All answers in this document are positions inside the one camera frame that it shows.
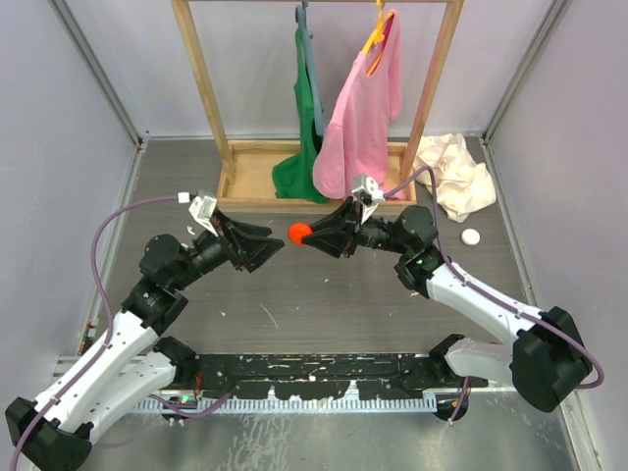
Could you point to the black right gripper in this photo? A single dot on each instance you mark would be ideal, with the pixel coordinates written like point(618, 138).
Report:
point(337, 242)

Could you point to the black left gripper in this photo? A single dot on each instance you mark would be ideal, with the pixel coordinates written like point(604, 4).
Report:
point(251, 251)

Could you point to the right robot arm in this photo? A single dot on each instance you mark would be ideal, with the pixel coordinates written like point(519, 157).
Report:
point(539, 353)

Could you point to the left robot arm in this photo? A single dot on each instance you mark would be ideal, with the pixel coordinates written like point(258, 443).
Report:
point(57, 429)

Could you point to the green shirt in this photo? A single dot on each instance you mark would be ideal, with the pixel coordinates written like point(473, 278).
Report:
point(293, 177)

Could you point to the wooden clothes rack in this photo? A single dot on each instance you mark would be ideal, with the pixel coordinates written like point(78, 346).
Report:
point(246, 182)

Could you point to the pink t-shirt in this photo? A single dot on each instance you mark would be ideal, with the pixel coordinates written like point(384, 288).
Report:
point(356, 139)

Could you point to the cream crumpled cloth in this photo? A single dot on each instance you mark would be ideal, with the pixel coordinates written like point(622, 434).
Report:
point(463, 186)

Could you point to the yellow clothes hanger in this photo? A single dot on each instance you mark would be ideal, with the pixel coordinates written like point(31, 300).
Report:
point(373, 49)

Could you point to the grey clothes hanger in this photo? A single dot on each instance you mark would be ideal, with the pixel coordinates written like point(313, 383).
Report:
point(301, 20)

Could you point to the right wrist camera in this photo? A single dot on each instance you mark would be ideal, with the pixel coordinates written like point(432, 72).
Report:
point(368, 194)

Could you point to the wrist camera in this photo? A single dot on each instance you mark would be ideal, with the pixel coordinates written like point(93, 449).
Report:
point(201, 207)
point(368, 194)

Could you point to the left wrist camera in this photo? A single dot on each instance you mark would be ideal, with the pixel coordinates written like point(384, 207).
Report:
point(201, 207)

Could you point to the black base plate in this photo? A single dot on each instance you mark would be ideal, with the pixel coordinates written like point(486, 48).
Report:
point(315, 376)

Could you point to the slotted cable duct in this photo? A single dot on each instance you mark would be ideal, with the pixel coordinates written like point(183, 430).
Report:
point(350, 403)

